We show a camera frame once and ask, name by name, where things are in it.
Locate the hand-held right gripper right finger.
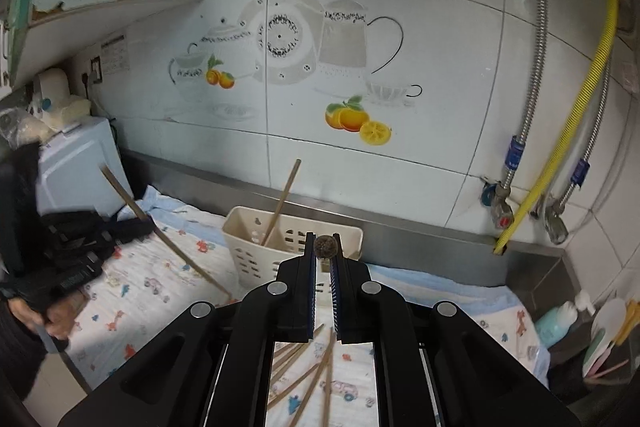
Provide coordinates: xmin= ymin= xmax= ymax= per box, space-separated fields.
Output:
xmin=329 ymin=252 xmax=583 ymax=427

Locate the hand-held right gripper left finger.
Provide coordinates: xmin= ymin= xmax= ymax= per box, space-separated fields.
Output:
xmin=59 ymin=233 xmax=318 ymax=427

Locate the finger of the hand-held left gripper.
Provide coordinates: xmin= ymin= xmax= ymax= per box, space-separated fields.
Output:
xmin=102 ymin=216 xmax=157 ymax=250

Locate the brown wooden chopstick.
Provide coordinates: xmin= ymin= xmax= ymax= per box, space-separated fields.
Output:
xmin=99 ymin=165 xmax=235 ymax=304
xmin=261 ymin=159 xmax=302 ymax=248
xmin=313 ymin=234 xmax=342 ymax=261

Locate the pile of chopsticks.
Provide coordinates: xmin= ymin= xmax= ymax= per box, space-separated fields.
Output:
xmin=267 ymin=322 xmax=337 ymax=427

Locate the cream plastic utensil holder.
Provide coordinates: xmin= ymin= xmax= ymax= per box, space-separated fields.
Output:
xmin=222 ymin=205 xmax=364 ymax=305

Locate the person's left forearm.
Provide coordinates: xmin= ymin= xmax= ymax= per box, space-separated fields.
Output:
xmin=0 ymin=299 xmax=48 ymax=408

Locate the person's left hand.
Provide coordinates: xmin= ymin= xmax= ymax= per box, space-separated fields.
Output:
xmin=9 ymin=291 xmax=87 ymax=342

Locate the animal print cloth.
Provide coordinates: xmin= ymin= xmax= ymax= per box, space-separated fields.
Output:
xmin=66 ymin=186 xmax=552 ymax=427

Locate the white kitchen appliance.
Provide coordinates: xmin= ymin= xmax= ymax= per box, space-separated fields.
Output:
xmin=37 ymin=115 xmax=134 ymax=214

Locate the clear plastic bag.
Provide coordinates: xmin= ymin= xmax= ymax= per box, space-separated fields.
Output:
xmin=0 ymin=108 xmax=52 ymax=146

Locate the cream countertop appliance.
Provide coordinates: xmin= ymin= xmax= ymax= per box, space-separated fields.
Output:
xmin=29 ymin=68 xmax=94 ymax=134

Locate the teal pump soap bottle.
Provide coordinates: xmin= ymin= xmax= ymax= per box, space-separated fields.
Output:
xmin=534 ymin=289 xmax=597 ymax=349

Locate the metal angle valve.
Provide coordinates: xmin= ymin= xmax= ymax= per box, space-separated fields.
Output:
xmin=542 ymin=196 xmax=569 ymax=245

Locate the white plastic utensil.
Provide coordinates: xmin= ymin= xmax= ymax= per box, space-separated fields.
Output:
xmin=591 ymin=298 xmax=629 ymax=359

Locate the pink plastic stick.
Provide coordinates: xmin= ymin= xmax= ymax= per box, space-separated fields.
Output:
xmin=584 ymin=358 xmax=631 ymax=381

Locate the yellow plastic utensil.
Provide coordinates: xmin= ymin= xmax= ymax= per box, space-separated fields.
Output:
xmin=614 ymin=299 xmax=640 ymax=344

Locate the wall socket with plug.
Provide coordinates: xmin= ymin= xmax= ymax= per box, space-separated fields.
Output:
xmin=80 ymin=55 xmax=105 ymax=86

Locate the printed wall label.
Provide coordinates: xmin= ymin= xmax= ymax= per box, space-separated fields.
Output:
xmin=101 ymin=34 xmax=130 ymax=76

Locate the metal valve red handle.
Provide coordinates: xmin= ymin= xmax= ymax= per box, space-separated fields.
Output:
xmin=481 ymin=178 xmax=517 ymax=229

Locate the blue hose tag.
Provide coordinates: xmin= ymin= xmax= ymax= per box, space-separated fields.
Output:
xmin=504 ymin=135 xmax=526 ymax=171
xmin=569 ymin=159 xmax=589 ymax=188

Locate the braided metal hose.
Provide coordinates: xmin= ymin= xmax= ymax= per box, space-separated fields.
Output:
xmin=557 ymin=49 xmax=615 ymax=208
xmin=499 ymin=0 xmax=547 ymax=202

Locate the yellow gas hose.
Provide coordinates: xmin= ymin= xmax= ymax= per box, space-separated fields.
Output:
xmin=492 ymin=0 xmax=622 ymax=256

